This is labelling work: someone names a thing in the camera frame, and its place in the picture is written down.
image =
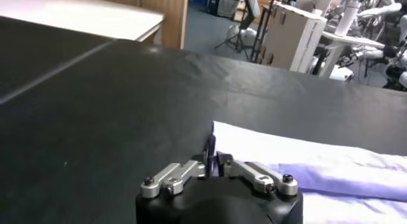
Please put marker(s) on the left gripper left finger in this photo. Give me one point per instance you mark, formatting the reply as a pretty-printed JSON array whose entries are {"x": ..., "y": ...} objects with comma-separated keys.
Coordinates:
[{"x": 173, "y": 176}]

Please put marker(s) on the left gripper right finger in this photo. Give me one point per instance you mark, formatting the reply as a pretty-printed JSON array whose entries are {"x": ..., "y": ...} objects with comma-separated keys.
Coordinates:
[{"x": 254, "y": 172}]

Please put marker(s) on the lavender t-shirt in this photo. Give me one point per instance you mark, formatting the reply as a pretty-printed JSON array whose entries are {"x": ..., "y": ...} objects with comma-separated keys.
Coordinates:
[{"x": 318, "y": 161}]

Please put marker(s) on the white robot with raised arm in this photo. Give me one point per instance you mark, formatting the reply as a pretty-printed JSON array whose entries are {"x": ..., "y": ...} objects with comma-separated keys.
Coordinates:
[{"x": 378, "y": 11}]

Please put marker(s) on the wide black table cover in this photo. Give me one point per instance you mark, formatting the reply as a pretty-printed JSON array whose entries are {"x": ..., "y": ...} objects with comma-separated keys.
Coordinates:
[{"x": 127, "y": 117}]

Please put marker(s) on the small white round pod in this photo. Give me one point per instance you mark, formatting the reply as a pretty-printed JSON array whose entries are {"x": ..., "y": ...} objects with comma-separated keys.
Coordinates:
[{"x": 248, "y": 34}]

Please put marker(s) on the tall white cardboard box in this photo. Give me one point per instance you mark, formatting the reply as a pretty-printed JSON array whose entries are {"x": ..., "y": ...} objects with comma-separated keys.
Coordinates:
[{"x": 286, "y": 37}]

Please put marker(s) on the black monitor tripod stand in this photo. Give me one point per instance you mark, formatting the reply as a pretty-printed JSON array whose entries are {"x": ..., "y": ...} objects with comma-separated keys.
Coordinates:
[{"x": 241, "y": 31}]

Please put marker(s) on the white standing desk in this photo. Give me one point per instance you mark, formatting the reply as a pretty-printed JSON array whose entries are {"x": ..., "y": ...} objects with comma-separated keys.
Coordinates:
[{"x": 334, "y": 53}]

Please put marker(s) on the white bottle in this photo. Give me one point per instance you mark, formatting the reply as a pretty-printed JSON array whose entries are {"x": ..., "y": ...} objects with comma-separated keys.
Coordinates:
[{"x": 348, "y": 18}]

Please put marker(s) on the narrow black table cover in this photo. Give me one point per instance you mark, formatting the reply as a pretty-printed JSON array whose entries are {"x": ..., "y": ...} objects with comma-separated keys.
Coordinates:
[{"x": 31, "y": 53}]

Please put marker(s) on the white table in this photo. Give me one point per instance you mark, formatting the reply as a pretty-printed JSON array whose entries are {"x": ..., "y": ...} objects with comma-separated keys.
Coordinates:
[{"x": 79, "y": 12}]

